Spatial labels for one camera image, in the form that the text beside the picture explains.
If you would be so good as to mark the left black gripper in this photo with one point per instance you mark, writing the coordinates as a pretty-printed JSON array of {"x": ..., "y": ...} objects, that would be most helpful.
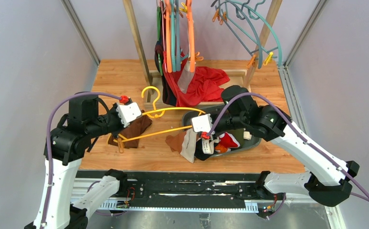
[{"x": 121, "y": 124}]

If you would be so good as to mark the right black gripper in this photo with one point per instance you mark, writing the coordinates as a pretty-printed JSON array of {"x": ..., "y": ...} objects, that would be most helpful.
[{"x": 214, "y": 127}]

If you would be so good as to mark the red underwear white trim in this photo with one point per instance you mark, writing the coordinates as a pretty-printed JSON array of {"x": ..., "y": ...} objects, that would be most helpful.
[{"x": 227, "y": 140}]

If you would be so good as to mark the black underwear cream waistband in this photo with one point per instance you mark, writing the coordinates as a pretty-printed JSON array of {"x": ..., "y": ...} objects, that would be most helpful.
[{"x": 204, "y": 149}]

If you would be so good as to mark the brown underwear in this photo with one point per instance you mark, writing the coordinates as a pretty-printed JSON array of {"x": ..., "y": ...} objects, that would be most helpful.
[{"x": 184, "y": 143}]

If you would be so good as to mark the blue-grey plastic clip hanger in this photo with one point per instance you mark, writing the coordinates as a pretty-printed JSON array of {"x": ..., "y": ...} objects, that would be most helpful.
[{"x": 240, "y": 18}]

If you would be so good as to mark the teal plastic clip hanger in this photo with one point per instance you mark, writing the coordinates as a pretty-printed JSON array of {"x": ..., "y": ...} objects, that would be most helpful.
[{"x": 268, "y": 36}]

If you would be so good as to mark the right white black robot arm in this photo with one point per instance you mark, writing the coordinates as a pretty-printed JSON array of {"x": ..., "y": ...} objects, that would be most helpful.
[{"x": 327, "y": 178}]

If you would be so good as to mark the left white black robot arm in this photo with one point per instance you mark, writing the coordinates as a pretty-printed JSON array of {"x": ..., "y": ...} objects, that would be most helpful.
[{"x": 65, "y": 147}]

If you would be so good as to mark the dark green underwear in basin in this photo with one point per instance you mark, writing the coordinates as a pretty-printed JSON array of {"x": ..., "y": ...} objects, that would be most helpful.
[{"x": 239, "y": 135}]

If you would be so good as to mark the orange underwear in basin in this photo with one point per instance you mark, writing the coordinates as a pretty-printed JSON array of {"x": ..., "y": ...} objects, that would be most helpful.
[{"x": 221, "y": 149}]

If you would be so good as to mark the teal plastic hanger pair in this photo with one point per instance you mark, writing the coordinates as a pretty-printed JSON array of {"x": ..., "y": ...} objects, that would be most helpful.
[{"x": 175, "y": 15}]

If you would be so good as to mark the orange plastic hanger left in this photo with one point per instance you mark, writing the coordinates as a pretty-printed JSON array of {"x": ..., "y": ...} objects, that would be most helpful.
[{"x": 169, "y": 52}]

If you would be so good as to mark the orange plastic hanger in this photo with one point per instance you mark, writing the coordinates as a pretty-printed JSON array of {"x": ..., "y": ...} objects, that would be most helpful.
[
  {"x": 169, "y": 52},
  {"x": 191, "y": 36}
]

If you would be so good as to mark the orange plastic hanger right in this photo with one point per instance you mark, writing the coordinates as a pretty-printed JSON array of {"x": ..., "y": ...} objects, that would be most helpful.
[{"x": 191, "y": 36}]

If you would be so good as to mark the brown cloth on table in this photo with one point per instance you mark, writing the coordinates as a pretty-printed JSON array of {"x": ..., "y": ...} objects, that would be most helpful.
[{"x": 136, "y": 128}]

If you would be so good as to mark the grey plastic basin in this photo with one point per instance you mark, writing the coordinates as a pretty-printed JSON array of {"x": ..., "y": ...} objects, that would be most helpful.
[{"x": 245, "y": 145}]

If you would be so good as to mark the large red garment hanging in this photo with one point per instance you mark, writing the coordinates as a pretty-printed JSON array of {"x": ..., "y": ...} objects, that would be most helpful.
[{"x": 204, "y": 87}]

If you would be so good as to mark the wooden clothes rack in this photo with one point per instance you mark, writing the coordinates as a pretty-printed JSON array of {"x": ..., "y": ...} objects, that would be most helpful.
[{"x": 144, "y": 45}]

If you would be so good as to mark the dark navy garment hanging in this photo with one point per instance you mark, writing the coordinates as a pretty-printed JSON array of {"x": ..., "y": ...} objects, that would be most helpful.
[{"x": 159, "y": 57}]

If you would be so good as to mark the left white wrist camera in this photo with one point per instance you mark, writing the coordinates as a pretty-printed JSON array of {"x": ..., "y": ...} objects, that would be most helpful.
[{"x": 128, "y": 113}]

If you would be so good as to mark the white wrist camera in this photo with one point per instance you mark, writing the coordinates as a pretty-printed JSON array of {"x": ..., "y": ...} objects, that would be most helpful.
[
  {"x": 202, "y": 123},
  {"x": 128, "y": 113}
]

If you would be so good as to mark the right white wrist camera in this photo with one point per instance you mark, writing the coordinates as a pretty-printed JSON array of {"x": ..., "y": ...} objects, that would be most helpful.
[{"x": 202, "y": 123}]

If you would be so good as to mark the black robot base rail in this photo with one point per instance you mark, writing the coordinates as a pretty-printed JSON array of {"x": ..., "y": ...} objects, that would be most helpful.
[{"x": 189, "y": 192}]

